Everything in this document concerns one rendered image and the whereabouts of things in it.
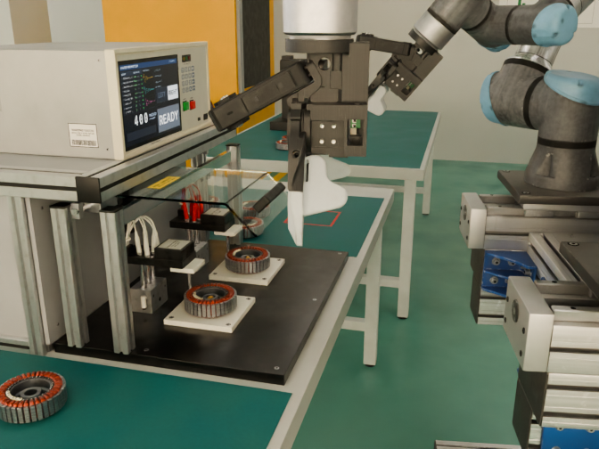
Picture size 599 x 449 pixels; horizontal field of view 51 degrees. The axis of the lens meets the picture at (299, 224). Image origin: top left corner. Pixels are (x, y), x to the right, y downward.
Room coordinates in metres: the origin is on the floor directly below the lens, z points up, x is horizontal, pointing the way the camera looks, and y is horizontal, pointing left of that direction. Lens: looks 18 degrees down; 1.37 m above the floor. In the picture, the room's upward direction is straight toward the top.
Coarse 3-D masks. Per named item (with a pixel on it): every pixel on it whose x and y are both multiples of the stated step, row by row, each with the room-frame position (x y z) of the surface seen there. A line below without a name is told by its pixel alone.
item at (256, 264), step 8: (240, 248) 1.48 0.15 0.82; (248, 248) 1.49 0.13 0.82; (256, 248) 1.48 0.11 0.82; (232, 256) 1.42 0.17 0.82; (240, 256) 1.47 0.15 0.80; (256, 256) 1.47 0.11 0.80; (264, 256) 1.42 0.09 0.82; (232, 264) 1.40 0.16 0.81; (240, 264) 1.39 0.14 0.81; (248, 264) 1.40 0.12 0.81; (256, 264) 1.40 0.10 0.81; (264, 264) 1.41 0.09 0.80; (240, 272) 1.39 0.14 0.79; (248, 272) 1.39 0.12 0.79; (256, 272) 1.40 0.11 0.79
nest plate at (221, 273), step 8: (224, 264) 1.46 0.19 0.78; (272, 264) 1.46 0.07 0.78; (280, 264) 1.46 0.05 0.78; (216, 272) 1.41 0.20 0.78; (224, 272) 1.41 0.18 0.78; (232, 272) 1.41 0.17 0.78; (264, 272) 1.41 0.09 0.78; (272, 272) 1.41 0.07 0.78; (216, 280) 1.39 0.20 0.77; (224, 280) 1.38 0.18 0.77; (232, 280) 1.38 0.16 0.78; (240, 280) 1.37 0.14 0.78; (248, 280) 1.37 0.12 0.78; (256, 280) 1.36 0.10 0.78; (264, 280) 1.36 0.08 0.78
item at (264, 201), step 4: (276, 184) 1.18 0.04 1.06; (280, 184) 1.19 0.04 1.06; (272, 188) 1.15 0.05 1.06; (276, 188) 1.16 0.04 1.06; (280, 188) 1.17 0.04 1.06; (284, 188) 1.19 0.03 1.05; (268, 192) 1.12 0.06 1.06; (272, 192) 1.13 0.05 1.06; (276, 192) 1.15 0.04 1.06; (280, 192) 1.16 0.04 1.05; (264, 196) 1.10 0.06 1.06; (268, 196) 1.11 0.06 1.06; (272, 196) 1.12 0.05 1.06; (276, 196) 1.14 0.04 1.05; (260, 200) 1.10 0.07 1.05; (264, 200) 1.10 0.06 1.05; (268, 200) 1.10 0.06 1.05; (272, 200) 1.11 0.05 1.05; (256, 204) 1.10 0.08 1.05; (260, 204) 1.10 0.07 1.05; (264, 204) 1.10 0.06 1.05; (268, 204) 1.10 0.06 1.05; (256, 208) 1.10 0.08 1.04; (260, 208) 1.10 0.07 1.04
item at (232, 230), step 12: (180, 216) 1.50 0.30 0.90; (192, 216) 1.48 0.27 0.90; (204, 216) 1.44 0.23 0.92; (216, 216) 1.43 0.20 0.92; (228, 216) 1.45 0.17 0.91; (192, 228) 1.45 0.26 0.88; (204, 228) 1.44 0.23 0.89; (216, 228) 1.43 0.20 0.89; (228, 228) 1.45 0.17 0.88; (240, 228) 1.46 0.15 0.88; (192, 240) 1.48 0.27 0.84
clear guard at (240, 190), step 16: (160, 176) 1.24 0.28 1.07; (176, 176) 1.24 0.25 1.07; (192, 176) 1.24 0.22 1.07; (208, 176) 1.24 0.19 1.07; (224, 176) 1.24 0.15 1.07; (240, 176) 1.24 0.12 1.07; (256, 176) 1.24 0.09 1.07; (128, 192) 1.11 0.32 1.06; (144, 192) 1.11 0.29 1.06; (160, 192) 1.11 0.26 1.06; (176, 192) 1.11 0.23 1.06; (192, 192) 1.11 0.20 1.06; (208, 192) 1.11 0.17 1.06; (224, 192) 1.11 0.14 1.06; (240, 192) 1.12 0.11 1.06; (256, 192) 1.17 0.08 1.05; (240, 208) 1.07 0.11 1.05; (272, 208) 1.16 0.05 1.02; (256, 224) 1.06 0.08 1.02
